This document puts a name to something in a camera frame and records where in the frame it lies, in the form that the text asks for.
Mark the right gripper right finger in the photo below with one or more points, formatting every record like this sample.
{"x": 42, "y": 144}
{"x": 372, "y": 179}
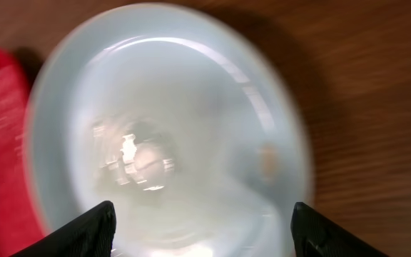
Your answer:
{"x": 317, "y": 236}

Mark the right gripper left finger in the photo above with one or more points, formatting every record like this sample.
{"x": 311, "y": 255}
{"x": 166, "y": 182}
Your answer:
{"x": 89, "y": 235}

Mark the light blue plate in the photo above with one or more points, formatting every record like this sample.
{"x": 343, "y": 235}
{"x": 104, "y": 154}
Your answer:
{"x": 178, "y": 121}

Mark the red plastic tray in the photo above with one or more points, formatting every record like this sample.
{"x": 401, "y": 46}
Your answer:
{"x": 19, "y": 227}

